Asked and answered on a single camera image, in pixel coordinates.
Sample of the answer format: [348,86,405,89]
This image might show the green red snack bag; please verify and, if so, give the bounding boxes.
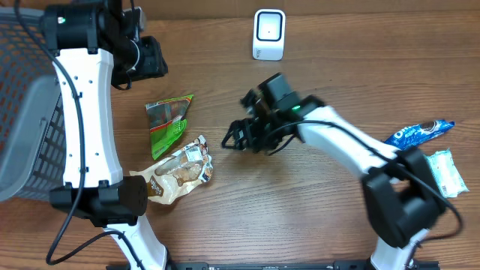
[145,94,194,160]

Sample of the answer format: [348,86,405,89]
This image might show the beige brown snack pouch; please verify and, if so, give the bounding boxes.
[129,135,213,205]

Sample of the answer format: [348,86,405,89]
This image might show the blue snack bar wrapper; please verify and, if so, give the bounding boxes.
[385,119,455,150]

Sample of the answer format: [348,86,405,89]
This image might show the teal white snack packet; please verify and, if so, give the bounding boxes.
[426,149,469,198]

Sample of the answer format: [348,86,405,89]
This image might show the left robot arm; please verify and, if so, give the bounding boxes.
[40,1,169,269]

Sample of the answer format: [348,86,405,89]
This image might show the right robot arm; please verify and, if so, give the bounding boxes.
[221,73,447,269]

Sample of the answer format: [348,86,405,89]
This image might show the white barcode scanner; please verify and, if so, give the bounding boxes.
[252,9,286,61]

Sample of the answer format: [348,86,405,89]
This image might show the grey plastic mesh basket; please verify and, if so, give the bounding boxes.
[1,7,66,201]

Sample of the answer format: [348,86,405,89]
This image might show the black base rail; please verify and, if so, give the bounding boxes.
[106,260,440,270]

